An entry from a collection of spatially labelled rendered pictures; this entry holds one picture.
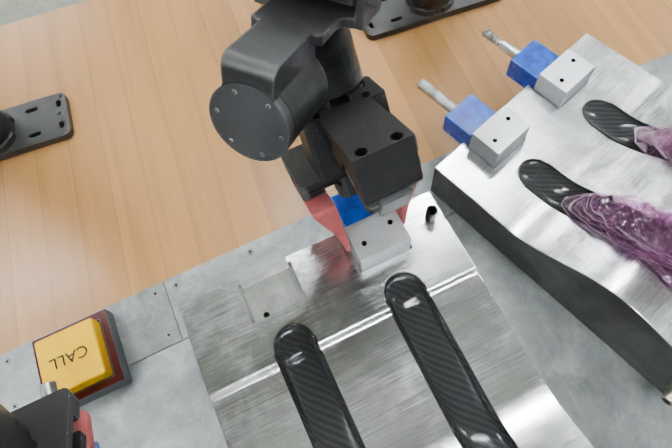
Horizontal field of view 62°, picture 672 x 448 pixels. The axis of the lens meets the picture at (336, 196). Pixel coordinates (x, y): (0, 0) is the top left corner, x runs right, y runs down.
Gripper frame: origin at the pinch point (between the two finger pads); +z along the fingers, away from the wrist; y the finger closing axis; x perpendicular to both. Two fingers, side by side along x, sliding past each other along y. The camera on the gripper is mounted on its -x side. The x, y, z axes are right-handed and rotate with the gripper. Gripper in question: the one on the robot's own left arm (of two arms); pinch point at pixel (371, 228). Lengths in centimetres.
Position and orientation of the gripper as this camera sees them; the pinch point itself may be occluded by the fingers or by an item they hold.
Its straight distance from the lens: 51.2
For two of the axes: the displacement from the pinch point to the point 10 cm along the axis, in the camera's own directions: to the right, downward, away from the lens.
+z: 2.7, 7.8, 5.7
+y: 9.0, -4.1, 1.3
